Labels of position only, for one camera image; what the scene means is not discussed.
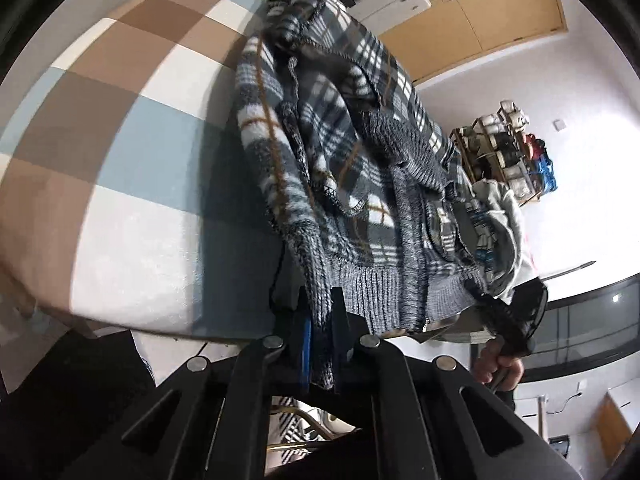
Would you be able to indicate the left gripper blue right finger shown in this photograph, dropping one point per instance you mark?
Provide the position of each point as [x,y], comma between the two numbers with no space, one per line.
[340,330]

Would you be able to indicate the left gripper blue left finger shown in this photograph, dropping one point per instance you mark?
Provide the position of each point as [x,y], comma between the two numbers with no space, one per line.
[302,340]

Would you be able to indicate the plaid fleece cardigan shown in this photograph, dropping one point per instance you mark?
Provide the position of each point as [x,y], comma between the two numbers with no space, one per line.
[361,184]

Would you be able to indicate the pile of grey clothes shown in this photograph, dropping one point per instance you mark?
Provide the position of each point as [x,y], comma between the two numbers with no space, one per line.
[494,213]

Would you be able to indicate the person's right hand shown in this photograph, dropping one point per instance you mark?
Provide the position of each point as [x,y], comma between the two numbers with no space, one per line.
[490,363]

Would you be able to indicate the wooden shoe rack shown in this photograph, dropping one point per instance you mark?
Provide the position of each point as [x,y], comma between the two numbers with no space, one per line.
[498,147]

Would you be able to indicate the checkered bed sheet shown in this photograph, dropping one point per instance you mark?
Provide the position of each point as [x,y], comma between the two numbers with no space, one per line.
[126,198]

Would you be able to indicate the wooden door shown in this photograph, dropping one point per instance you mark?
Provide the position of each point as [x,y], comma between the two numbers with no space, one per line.
[453,32]

